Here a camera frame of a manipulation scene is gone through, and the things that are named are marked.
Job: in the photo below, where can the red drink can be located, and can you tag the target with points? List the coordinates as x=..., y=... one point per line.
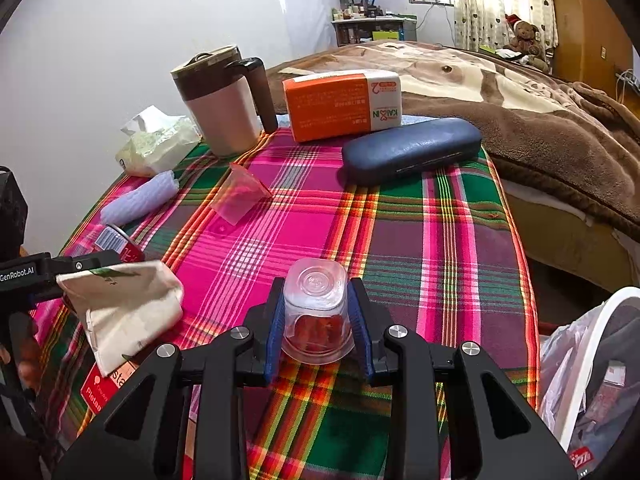
x=120, y=245

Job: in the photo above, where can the brown teddy bear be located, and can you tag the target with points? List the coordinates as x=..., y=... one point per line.
x=525, y=35

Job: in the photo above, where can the person's left hand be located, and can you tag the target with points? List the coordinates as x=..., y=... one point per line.
x=27, y=355

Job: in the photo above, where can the white foam fruit net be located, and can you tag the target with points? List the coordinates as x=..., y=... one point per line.
x=140, y=197

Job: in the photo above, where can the pink translucent cup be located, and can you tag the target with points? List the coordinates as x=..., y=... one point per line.
x=240, y=195

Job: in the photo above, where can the green tissue pack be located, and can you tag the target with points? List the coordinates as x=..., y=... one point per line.
x=155, y=150

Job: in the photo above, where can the pink green plaid tablecloth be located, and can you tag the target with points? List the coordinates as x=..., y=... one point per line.
x=400, y=260

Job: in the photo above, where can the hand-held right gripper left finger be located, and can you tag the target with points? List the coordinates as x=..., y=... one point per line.
x=274, y=330

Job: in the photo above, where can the navy glasses case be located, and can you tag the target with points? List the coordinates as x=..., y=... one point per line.
x=410, y=150

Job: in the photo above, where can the clear plastic cup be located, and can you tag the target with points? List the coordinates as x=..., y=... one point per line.
x=315, y=285

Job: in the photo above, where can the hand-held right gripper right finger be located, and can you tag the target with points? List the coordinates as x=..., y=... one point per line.
x=361, y=330

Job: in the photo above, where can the cluttered small desk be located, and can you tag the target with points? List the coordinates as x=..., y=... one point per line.
x=370, y=30

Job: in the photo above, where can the white round trash bin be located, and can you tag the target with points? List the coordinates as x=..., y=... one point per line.
x=595, y=340

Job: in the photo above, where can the pink brown lidded mug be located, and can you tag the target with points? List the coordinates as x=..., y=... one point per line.
x=220, y=115

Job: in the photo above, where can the clear plastic bin liner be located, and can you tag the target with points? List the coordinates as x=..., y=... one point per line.
x=565, y=360

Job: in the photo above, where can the orange white cardboard box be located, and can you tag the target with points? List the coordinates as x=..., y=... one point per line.
x=330, y=105

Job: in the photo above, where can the brown plush blanket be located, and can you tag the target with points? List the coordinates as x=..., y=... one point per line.
x=550, y=125

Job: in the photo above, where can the flat red box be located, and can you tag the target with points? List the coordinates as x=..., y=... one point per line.
x=97, y=390

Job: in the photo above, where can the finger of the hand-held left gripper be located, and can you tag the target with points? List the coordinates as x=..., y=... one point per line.
x=47, y=296
x=80, y=263

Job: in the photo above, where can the white leaf print paper cup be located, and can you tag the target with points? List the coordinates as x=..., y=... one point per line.
x=130, y=310

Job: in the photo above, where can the patterned window curtain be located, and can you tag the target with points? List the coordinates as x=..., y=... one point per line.
x=490, y=0

